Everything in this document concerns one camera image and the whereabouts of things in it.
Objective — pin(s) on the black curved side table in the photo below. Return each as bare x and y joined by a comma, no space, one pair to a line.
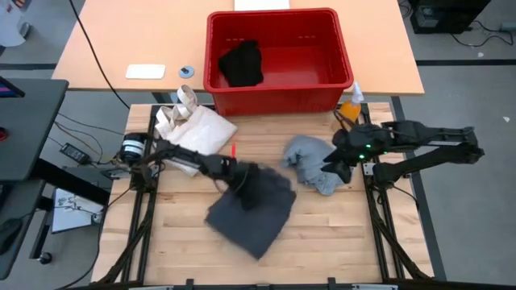
24,193

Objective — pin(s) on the orange spray bottle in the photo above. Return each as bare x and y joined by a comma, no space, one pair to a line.
351,109

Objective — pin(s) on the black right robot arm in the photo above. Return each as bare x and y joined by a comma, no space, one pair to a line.
427,135

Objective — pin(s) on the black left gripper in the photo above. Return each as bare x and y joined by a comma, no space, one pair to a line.
242,177

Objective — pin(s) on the light orange desk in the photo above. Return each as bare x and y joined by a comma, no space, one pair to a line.
141,32

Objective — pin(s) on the white paper sheet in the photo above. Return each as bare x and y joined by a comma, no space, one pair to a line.
262,4

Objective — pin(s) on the cream canvas tote bag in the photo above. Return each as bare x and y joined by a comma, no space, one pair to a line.
201,129

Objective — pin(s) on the light grey garment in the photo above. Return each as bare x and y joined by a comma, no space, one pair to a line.
306,161

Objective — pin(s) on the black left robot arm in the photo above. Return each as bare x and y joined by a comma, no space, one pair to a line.
189,157

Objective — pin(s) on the white rectangular card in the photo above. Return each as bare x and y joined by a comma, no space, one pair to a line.
145,71

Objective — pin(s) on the red plastic laundry bin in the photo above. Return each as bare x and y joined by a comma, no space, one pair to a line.
282,100

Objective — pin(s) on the black computer mouse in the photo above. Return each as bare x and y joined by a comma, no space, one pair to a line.
8,235

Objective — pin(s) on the white box with drawing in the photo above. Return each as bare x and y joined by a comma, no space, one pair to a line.
76,211

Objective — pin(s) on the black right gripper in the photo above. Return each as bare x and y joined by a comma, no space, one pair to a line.
363,141

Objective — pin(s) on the black power adapter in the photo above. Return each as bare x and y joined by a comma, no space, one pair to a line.
74,154

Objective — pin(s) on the dark grey garment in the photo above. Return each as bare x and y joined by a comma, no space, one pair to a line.
258,225

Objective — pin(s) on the grey power strip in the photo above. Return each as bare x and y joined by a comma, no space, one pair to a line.
508,27

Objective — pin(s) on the black computer case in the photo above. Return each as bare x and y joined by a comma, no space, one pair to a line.
443,16

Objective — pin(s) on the black caster wheel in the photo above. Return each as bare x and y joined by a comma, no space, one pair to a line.
45,258

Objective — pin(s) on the dark tablet screen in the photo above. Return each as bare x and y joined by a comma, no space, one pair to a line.
8,89

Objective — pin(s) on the white plastic stand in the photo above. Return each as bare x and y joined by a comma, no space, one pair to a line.
10,24

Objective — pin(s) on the red tag strip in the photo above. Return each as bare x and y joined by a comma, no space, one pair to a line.
233,151

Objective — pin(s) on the black garment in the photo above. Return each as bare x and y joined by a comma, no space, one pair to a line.
242,64

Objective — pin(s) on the black aluminium table frame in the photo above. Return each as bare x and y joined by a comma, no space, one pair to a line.
427,225

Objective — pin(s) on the black side desk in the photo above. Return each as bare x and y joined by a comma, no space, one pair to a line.
32,129

